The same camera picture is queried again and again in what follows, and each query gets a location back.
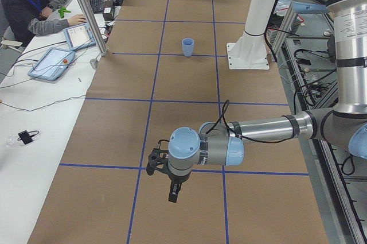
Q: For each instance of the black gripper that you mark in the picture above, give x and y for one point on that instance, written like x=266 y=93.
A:
x=178 y=178

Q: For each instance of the blue plastic cup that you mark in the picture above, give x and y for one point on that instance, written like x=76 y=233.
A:
x=187 y=46

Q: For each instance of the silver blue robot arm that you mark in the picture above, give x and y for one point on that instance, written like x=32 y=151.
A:
x=343 y=125

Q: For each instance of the brown paper table cover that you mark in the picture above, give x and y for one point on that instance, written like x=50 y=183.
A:
x=143 y=90

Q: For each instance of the small black device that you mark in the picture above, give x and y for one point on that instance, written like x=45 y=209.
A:
x=27 y=136

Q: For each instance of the near blue teach pendant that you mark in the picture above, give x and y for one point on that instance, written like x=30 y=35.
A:
x=52 y=65

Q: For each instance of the blue teach pendant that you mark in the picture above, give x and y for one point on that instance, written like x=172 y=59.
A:
x=79 y=37
x=52 y=65

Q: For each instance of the far blue teach pendant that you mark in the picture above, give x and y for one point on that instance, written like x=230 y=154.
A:
x=79 y=37

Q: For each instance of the green plastic toy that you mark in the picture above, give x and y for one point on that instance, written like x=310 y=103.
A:
x=62 y=11

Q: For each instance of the seated person dark hoodie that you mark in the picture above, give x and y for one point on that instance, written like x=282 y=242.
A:
x=29 y=18

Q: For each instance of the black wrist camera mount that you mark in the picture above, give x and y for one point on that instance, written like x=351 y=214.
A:
x=158 y=160

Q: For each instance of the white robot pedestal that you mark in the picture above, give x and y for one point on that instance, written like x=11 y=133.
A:
x=249 y=52

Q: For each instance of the aluminium frame post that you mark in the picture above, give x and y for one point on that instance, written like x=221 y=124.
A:
x=87 y=11

